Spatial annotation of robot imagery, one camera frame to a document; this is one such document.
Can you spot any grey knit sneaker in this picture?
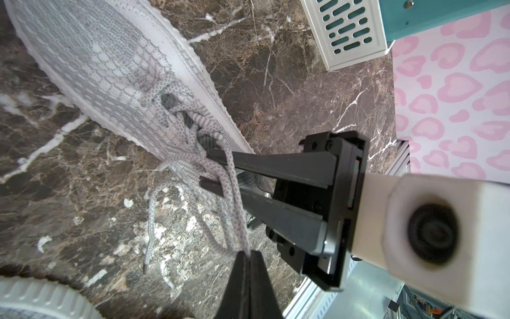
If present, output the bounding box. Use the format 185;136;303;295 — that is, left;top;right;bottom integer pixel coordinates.
1;276;102;319
5;1;257;262

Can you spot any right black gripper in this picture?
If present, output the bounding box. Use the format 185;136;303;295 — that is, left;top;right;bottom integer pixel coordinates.
198;130;371;292

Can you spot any white plastic file organizer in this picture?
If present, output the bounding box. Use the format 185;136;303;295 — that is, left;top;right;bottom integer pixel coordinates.
301;0;394;72

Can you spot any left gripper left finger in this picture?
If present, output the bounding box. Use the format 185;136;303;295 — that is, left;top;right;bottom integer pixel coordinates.
215;251;249;319

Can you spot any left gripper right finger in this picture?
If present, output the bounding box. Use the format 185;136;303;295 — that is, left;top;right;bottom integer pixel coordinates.
248;251;283;319

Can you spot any teal folder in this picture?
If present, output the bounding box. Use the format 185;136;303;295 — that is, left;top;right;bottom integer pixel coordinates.
379;0;509;41

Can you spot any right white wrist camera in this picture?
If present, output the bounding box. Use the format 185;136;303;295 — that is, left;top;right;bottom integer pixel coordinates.
352;174;509;318

